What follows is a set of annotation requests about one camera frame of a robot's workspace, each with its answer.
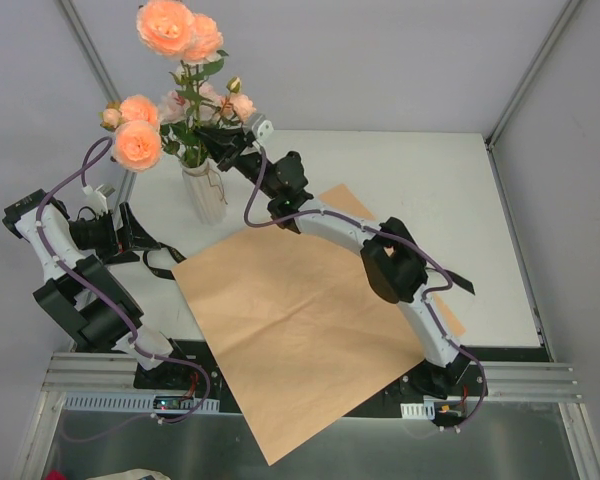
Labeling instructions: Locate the right aluminium corner post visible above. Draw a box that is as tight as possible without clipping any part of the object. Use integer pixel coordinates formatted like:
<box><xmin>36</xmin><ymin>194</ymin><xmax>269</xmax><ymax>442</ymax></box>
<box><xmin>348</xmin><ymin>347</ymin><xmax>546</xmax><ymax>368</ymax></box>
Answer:
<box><xmin>484</xmin><ymin>0</ymin><xmax>589</xmax><ymax>149</ymax></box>

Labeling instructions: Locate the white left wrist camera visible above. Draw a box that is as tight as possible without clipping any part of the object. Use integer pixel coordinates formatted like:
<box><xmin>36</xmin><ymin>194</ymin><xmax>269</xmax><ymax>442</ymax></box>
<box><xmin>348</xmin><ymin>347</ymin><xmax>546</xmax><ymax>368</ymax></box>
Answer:
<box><xmin>82</xmin><ymin>184</ymin><xmax>115</xmax><ymax>215</ymax></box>

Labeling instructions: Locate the pink artificial flower bunch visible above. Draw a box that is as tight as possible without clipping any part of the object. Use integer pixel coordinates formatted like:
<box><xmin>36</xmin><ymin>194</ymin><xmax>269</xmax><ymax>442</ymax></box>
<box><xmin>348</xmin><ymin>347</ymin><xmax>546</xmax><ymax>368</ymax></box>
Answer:
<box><xmin>135</xmin><ymin>0</ymin><xmax>230</xmax><ymax>169</ymax></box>

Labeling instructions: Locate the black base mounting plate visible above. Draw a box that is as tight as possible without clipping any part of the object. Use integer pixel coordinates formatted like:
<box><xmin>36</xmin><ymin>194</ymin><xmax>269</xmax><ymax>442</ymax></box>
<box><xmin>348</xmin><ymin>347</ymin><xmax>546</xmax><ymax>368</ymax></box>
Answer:
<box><xmin>133</xmin><ymin>340</ymin><xmax>488</xmax><ymax>418</ymax></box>

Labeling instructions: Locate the left aluminium corner post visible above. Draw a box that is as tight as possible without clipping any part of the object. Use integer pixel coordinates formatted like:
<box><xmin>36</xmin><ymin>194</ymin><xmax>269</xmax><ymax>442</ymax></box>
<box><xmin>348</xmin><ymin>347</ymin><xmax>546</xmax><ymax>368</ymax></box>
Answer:
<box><xmin>54</xmin><ymin>0</ymin><xmax>146</xmax><ymax>149</ymax></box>

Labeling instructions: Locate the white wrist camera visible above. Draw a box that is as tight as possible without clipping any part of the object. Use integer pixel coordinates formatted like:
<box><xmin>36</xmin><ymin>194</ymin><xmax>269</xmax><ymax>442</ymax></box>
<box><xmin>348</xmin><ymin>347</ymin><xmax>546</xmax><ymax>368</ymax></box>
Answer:
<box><xmin>243</xmin><ymin>113</ymin><xmax>274</xmax><ymax>148</ymax></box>
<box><xmin>82</xmin><ymin>184</ymin><xmax>115</xmax><ymax>215</ymax></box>

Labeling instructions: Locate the aluminium frame rail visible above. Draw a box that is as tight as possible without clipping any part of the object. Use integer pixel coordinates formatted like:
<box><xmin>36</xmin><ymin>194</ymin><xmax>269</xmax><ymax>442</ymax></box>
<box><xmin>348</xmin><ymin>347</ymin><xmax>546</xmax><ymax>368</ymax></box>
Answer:
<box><xmin>42</xmin><ymin>353</ymin><xmax>584</xmax><ymax>403</ymax></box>

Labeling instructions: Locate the left white cable duct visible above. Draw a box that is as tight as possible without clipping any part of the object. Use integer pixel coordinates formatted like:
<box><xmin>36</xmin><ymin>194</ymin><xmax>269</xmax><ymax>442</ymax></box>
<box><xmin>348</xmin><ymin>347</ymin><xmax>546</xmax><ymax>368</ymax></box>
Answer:
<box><xmin>64</xmin><ymin>392</ymin><xmax>219</xmax><ymax>415</ymax></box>

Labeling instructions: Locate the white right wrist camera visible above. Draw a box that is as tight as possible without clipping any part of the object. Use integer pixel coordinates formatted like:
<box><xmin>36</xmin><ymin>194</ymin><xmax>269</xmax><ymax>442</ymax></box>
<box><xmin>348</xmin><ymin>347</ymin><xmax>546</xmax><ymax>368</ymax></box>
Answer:
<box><xmin>243</xmin><ymin>113</ymin><xmax>274</xmax><ymax>148</ymax></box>

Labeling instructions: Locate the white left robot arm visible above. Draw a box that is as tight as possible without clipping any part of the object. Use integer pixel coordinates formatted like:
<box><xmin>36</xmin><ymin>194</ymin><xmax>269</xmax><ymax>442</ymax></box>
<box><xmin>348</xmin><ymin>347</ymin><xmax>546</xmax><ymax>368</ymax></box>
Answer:
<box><xmin>2</xmin><ymin>189</ymin><xmax>192</xmax><ymax>389</ymax></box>

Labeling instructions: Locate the white cable duct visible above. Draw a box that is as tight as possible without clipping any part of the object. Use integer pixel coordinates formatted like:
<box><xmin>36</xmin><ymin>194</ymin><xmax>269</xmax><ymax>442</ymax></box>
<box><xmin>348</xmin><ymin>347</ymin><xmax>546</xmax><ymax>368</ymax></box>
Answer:
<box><xmin>64</xmin><ymin>392</ymin><xmax>219</xmax><ymax>415</ymax></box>
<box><xmin>400</xmin><ymin>398</ymin><xmax>466</xmax><ymax>420</ymax></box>

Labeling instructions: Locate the beige cloth at bottom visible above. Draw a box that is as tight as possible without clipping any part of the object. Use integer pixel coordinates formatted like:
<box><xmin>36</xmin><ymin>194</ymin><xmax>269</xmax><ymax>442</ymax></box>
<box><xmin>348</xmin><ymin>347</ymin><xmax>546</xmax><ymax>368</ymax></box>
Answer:
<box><xmin>88</xmin><ymin>468</ymin><xmax>170</xmax><ymax>480</ymax></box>

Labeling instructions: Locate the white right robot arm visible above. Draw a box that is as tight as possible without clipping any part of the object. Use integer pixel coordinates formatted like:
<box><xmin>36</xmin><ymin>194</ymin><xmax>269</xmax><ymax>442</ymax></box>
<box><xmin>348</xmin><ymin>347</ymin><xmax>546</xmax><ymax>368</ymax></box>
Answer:
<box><xmin>194</xmin><ymin>127</ymin><xmax>471</xmax><ymax>399</ymax></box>

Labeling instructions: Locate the right white cable duct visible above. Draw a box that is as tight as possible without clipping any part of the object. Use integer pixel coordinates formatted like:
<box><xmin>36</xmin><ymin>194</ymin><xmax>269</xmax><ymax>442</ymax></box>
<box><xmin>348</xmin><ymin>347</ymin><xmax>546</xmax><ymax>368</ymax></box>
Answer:
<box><xmin>400</xmin><ymin>398</ymin><xmax>466</xmax><ymax>420</ymax></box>

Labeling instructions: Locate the white ribbed ceramic vase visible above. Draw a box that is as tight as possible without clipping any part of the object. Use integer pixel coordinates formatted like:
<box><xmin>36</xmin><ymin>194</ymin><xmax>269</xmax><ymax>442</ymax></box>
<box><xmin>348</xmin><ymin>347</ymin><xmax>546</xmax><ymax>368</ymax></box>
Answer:
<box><xmin>181</xmin><ymin>160</ymin><xmax>227</xmax><ymax>225</ymax></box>

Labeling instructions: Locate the red object at bottom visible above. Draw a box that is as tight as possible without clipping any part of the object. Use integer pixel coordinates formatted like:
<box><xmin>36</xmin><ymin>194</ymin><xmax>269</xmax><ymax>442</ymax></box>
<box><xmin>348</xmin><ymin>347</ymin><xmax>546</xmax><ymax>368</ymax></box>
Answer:
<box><xmin>43</xmin><ymin>470</ymin><xmax>68</xmax><ymax>480</ymax></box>

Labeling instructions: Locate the aluminium corner post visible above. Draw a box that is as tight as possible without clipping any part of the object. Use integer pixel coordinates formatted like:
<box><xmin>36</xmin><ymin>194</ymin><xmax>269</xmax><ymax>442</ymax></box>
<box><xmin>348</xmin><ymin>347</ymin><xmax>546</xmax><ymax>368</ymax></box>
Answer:
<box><xmin>484</xmin><ymin>0</ymin><xmax>589</xmax><ymax>149</ymax></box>
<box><xmin>54</xmin><ymin>0</ymin><xmax>146</xmax><ymax>149</ymax></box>

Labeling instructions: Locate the green and orange wrapping paper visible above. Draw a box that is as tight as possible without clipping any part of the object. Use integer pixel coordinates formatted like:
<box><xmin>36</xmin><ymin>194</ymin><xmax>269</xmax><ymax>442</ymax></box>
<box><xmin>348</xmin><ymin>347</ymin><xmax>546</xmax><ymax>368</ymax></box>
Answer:
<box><xmin>170</xmin><ymin>183</ymin><xmax>467</xmax><ymax>469</ymax></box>

